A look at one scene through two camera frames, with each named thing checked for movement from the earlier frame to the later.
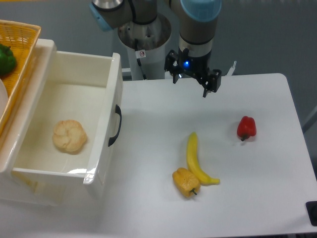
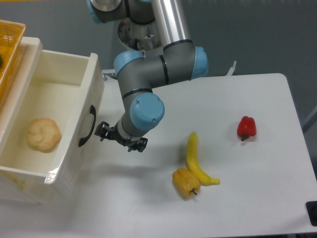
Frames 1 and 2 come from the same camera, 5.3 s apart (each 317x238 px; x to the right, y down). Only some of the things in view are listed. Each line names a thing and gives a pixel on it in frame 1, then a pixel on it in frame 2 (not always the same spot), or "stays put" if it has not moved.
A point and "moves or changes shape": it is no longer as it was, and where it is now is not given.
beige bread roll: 69,136 to 43,135
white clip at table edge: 230,73 stays put
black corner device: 311,209 stays put
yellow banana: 194,162 stays put
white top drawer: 66,132 moves or changes shape
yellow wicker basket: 23,38 to 11,33
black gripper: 198,66 to 102,130
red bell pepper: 246,128 stays put
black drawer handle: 113,139 to 92,111
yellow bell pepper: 186,182 stays put
